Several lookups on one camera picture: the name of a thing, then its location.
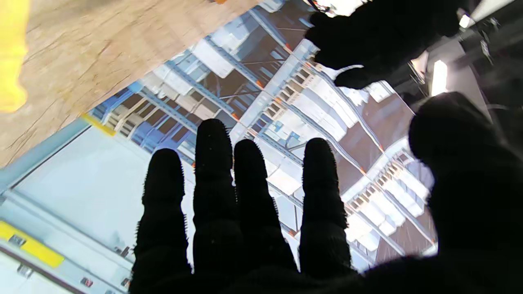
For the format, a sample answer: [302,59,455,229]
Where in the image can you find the yellow cloth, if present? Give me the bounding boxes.
[0,0,31,113]

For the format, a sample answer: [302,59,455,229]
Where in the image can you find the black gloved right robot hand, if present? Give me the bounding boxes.
[129,92,523,294]

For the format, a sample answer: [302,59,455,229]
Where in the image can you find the printed warehouse backdrop banner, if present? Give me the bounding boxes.
[0,0,440,294]

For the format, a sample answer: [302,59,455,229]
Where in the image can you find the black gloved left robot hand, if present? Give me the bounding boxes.
[306,0,470,90]

